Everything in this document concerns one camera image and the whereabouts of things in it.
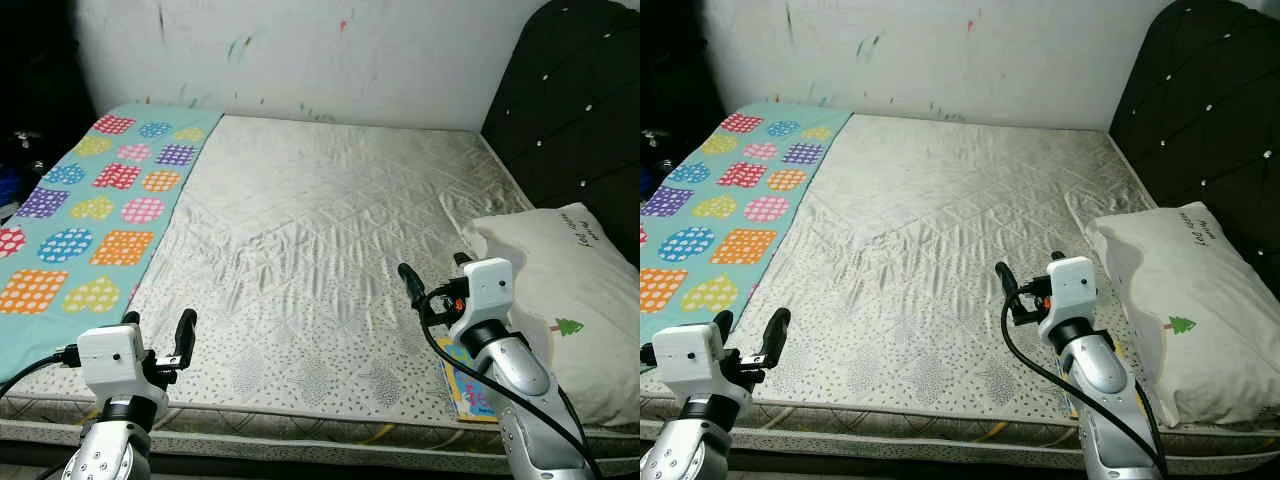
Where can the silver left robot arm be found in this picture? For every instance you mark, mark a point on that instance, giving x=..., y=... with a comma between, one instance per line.
x=105, y=450
x=690, y=450

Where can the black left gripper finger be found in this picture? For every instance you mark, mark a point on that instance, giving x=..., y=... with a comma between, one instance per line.
x=186, y=332
x=131, y=318
x=723, y=320
x=776, y=332

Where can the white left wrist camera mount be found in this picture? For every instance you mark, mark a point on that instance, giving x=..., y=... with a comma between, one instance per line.
x=690, y=358
x=110, y=358

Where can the black tufted headboard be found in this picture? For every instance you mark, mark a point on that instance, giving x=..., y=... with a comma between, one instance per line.
x=1200, y=90
x=570, y=90

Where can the white quilted mattress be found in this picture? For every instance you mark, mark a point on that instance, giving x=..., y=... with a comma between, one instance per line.
x=320, y=220
x=940, y=220

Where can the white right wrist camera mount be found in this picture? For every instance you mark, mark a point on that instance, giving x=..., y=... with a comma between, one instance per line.
x=1070, y=285
x=485, y=285

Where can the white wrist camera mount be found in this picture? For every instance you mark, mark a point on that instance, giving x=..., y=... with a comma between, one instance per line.
x=485, y=285
x=1070, y=285
x=690, y=358
x=110, y=358

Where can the white pillow green tree print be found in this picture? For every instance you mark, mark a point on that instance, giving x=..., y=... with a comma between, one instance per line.
x=1200, y=270
x=580, y=270

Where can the teal blanket colourful hearts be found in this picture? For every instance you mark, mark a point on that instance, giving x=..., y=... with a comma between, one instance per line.
x=740, y=210
x=100, y=220

